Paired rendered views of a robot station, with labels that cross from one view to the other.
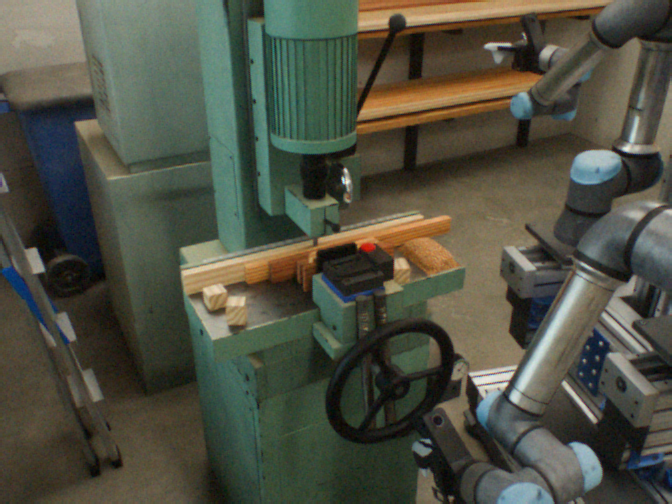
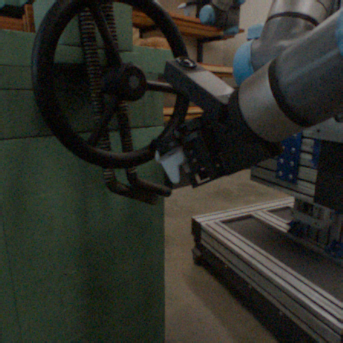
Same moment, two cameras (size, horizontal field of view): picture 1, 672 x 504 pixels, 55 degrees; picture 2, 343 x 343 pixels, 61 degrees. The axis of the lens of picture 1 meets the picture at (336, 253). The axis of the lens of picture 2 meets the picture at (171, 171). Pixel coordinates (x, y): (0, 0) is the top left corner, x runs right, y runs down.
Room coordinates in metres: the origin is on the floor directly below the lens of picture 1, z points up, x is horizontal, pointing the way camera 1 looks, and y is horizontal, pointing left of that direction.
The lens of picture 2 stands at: (0.46, -0.08, 0.79)
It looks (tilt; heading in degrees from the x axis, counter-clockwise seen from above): 15 degrees down; 348
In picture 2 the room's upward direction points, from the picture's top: straight up
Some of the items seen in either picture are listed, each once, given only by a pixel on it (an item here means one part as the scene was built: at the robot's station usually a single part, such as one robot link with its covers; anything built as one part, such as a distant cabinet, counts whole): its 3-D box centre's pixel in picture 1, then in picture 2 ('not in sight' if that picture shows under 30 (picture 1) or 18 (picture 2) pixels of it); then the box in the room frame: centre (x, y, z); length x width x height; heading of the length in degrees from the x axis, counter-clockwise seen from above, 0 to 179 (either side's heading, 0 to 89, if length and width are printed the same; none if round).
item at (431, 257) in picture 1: (428, 249); (154, 45); (1.30, -0.21, 0.92); 0.14 x 0.09 x 0.04; 27
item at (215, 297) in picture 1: (215, 297); not in sight; (1.10, 0.25, 0.92); 0.04 x 0.04 x 0.04; 30
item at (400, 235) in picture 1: (354, 247); not in sight; (1.31, -0.04, 0.92); 0.54 x 0.02 x 0.04; 117
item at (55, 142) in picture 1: (86, 175); not in sight; (2.81, 1.18, 0.48); 0.64 x 0.54 x 0.97; 121
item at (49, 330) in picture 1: (35, 313); not in sight; (1.54, 0.87, 0.58); 0.27 x 0.25 x 1.16; 121
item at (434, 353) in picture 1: (435, 374); (171, 169); (1.26, -0.25, 0.58); 0.12 x 0.08 x 0.08; 27
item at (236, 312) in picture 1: (236, 310); not in sight; (1.05, 0.20, 0.92); 0.04 x 0.03 x 0.05; 89
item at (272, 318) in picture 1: (337, 298); (69, 57); (1.17, 0.00, 0.87); 0.61 x 0.30 x 0.06; 117
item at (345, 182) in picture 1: (338, 186); not in sight; (1.44, -0.01, 1.02); 0.12 x 0.03 x 0.12; 27
